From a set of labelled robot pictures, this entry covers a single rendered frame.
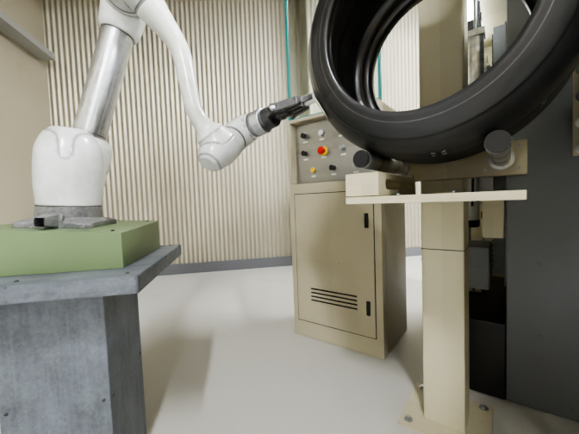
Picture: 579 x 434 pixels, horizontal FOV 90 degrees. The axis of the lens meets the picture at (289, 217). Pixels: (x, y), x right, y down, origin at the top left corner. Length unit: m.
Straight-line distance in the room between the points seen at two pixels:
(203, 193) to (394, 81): 2.84
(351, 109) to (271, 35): 3.40
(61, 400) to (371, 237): 1.25
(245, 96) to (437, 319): 3.22
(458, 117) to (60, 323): 1.03
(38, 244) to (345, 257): 1.22
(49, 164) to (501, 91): 1.03
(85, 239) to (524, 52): 0.98
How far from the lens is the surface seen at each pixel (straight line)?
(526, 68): 0.70
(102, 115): 1.21
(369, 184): 0.75
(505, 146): 0.70
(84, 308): 0.92
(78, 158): 0.96
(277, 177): 3.60
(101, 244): 0.84
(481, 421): 1.40
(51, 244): 0.89
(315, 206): 1.61
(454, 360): 1.21
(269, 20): 4.20
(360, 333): 1.65
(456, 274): 1.10
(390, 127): 0.71
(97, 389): 1.00
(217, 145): 0.98
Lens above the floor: 0.80
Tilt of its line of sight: 3 degrees down
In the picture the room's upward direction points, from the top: 2 degrees counter-clockwise
